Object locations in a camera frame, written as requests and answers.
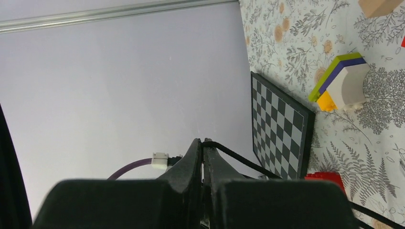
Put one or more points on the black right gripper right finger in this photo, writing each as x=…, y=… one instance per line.
x=237, y=202

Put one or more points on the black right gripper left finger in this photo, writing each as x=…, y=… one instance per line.
x=171, y=201

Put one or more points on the black shoelace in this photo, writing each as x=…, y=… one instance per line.
x=252, y=165

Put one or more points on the black sneaker shoe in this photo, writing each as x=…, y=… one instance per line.
x=14, y=206

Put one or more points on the black white chessboard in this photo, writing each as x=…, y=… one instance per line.
x=282, y=129

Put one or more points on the red toy calculator block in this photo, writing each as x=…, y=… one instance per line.
x=332, y=181

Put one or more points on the multicolour toy brick stack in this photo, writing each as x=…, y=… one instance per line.
x=341, y=85

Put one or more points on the floral patterned table mat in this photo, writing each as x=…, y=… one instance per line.
x=293, y=42

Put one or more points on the small wooden cube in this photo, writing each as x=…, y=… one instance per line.
x=378, y=8

